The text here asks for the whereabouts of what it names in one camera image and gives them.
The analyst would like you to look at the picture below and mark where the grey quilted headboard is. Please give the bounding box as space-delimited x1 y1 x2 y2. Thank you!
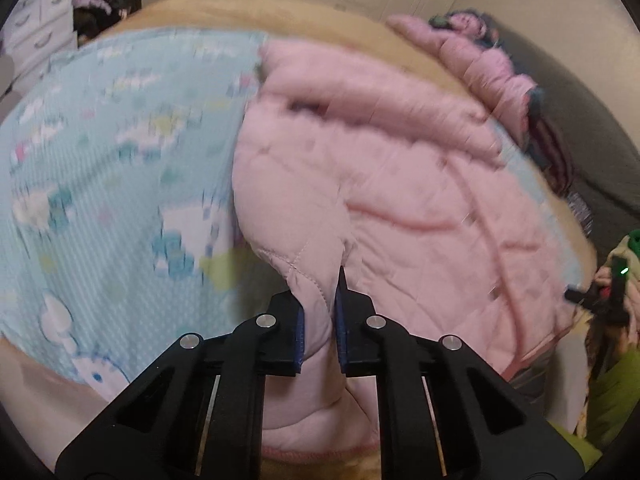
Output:
497 23 640 262

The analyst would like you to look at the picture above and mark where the light blue cartoon blanket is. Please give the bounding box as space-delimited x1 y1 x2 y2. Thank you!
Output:
1 29 576 410

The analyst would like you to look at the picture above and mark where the dark striped pillow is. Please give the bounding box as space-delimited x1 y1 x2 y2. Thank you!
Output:
525 110 593 237

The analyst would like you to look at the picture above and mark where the person's right hand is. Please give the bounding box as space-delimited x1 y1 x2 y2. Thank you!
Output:
594 230 640 346

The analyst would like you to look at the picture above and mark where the pink floral comforter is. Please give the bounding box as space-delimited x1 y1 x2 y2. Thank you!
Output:
386 10 542 148

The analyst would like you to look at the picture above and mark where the white drawer chest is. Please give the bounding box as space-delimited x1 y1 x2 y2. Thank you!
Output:
1 0 77 96

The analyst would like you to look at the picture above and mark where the pink quilted jacket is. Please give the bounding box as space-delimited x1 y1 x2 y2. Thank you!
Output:
232 39 574 464

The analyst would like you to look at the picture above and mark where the green sleeve forearm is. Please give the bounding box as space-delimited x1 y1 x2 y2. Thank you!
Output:
552 347 640 470

